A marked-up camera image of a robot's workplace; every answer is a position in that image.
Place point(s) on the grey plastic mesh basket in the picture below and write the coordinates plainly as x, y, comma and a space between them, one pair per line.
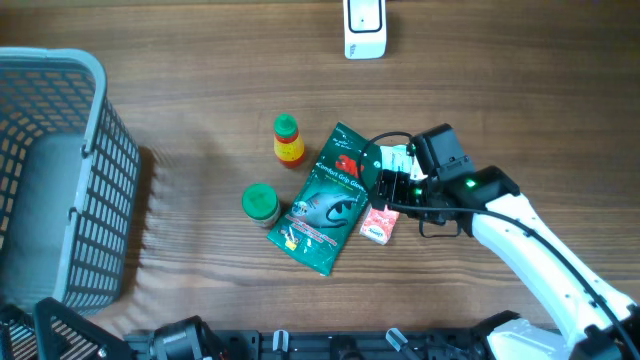
69, 175

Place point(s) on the green lid jar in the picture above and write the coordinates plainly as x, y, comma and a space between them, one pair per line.
261, 204

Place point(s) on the red yellow sauce bottle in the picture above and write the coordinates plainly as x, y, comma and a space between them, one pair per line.
289, 147

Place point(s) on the white barcode scanner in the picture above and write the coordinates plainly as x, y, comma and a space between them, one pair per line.
365, 29

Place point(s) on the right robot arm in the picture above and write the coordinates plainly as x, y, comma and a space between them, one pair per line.
593, 319

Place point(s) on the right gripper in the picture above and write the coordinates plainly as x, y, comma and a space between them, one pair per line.
398, 188

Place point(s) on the red white small packet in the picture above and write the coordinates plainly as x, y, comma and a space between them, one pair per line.
378, 225

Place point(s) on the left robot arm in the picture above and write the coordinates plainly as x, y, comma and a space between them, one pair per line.
60, 333

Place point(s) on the light green tissue packet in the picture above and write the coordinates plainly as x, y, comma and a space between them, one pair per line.
396, 158

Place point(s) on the green 3M glove packet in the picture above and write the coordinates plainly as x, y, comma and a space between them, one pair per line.
320, 219

